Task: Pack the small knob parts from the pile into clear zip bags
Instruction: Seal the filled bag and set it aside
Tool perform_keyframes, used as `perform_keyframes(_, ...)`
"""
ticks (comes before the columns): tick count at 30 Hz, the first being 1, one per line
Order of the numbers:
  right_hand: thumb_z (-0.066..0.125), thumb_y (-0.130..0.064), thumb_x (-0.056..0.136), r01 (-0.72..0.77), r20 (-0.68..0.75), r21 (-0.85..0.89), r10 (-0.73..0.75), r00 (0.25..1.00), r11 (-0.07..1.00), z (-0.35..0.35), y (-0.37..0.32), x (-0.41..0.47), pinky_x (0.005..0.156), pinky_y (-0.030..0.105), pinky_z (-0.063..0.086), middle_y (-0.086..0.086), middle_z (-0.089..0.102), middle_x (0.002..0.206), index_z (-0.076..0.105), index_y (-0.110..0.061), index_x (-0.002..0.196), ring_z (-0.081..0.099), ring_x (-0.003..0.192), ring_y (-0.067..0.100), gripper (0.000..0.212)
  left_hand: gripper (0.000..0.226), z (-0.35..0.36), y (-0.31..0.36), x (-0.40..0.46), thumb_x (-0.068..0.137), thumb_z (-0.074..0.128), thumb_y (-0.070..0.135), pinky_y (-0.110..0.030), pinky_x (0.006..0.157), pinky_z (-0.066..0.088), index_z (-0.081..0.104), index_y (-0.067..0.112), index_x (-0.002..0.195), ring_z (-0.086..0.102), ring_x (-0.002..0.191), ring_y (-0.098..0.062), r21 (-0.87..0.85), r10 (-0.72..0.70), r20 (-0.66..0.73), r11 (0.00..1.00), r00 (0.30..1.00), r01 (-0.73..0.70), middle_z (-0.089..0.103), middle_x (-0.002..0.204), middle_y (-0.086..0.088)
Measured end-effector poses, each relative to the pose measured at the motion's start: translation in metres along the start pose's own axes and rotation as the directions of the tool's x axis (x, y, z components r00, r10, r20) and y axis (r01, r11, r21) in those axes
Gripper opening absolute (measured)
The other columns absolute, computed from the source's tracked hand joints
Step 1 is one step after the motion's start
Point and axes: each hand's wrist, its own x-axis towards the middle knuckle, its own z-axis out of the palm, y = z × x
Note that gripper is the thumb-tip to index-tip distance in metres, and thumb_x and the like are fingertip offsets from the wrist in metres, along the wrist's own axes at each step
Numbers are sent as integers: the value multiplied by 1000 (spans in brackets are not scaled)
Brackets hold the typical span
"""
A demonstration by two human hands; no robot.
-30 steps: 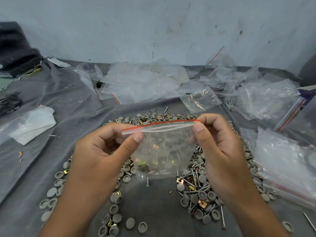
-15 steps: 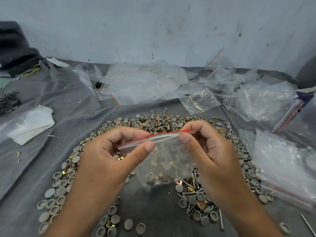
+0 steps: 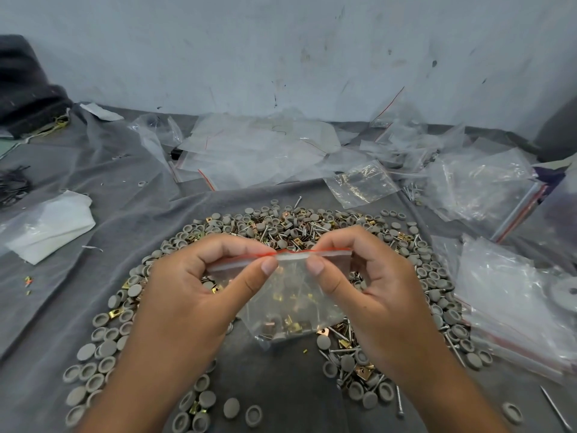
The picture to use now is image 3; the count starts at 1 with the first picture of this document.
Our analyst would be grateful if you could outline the person's left forearm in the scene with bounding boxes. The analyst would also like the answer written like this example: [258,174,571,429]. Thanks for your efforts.
[74,336,215,433]

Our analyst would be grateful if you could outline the small clear red-seal zip bag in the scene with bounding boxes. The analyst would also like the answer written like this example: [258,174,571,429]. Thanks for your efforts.
[205,248,358,352]

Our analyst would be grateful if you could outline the dark grey fabric bundle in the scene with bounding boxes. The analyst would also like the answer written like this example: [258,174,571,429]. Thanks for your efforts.
[0,34,74,139]

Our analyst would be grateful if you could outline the person's right hand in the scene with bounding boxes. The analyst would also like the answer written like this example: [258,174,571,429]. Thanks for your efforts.
[305,225,453,385]

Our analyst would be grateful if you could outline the stack of clear zip bags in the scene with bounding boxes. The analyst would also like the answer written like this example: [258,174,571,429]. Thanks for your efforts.
[430,234,577,385]

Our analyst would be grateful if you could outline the white folded cloth in bag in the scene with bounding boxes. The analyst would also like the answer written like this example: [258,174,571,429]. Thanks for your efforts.
[0,190,97,266]

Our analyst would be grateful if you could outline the person's right forearm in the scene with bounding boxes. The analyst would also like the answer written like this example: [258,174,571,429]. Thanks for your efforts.
[381,349,512,433]

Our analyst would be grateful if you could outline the pile of silver nails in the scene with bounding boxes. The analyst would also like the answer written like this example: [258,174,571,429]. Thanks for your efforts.
[252,196,408,420]

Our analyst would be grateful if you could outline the grey round disc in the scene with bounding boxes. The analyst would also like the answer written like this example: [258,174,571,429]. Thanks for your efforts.
[549,275,577,312]

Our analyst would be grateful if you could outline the clear bag with silver rod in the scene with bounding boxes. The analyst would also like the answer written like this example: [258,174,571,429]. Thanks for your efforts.
[489,178,551,245]

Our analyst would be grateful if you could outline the single silver nail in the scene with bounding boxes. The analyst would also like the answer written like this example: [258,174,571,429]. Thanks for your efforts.
[540,385,574,432]

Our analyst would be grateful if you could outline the bundle of black wires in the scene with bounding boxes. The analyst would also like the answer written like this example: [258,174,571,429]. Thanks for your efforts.
[0,165,33,208]

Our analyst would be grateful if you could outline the lone grey round cap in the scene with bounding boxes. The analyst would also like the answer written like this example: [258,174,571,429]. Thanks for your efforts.
[502,402,524,425]

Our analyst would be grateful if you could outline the scattered brass clips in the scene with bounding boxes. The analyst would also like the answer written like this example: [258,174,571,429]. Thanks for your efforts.
[108,212,406,415]

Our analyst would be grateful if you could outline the grey table cloth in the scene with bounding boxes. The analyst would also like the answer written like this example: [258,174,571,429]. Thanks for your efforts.
[0,103,577,433]

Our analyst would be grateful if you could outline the pile of empty clear bags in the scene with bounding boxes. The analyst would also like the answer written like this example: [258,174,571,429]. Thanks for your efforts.
[128,88,542,223]

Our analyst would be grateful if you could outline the white paper scrap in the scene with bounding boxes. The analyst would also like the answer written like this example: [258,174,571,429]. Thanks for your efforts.
[80,102,125,122]

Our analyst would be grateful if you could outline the pile of grey round caps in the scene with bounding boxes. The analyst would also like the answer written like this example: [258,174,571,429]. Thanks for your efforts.
[62,198,496,433]

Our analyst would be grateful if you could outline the person's left hand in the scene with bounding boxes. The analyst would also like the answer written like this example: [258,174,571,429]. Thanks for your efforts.
[125,234,279,362]

